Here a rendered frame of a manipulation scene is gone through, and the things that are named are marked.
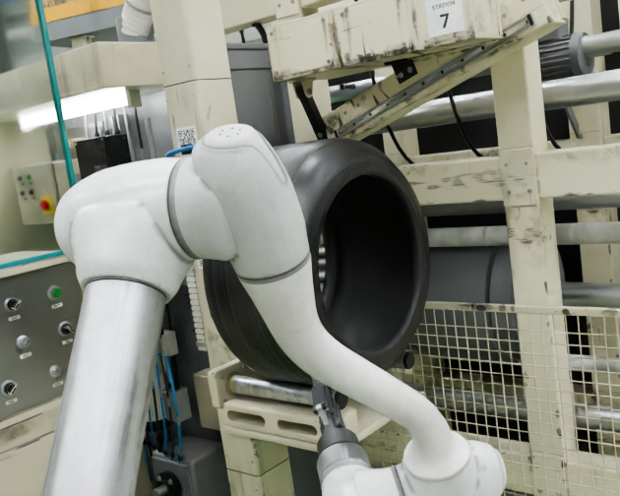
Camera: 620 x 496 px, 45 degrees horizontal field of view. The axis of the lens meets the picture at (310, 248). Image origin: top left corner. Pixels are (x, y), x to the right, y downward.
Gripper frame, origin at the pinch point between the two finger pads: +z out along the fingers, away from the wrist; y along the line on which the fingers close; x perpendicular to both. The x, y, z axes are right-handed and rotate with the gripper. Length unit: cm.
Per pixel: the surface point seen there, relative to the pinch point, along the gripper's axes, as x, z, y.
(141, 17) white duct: -12, 133, -54
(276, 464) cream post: -30, 35, 47
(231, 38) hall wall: -42, 1045, 181
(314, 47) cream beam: 30, 75, -37
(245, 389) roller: -22.7, 30.0, 15.8
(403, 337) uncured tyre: 17.2, 27.4, 21.1
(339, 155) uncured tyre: 23.4, 36.4, -24.7
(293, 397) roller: -11.2, 19.4, 15.9
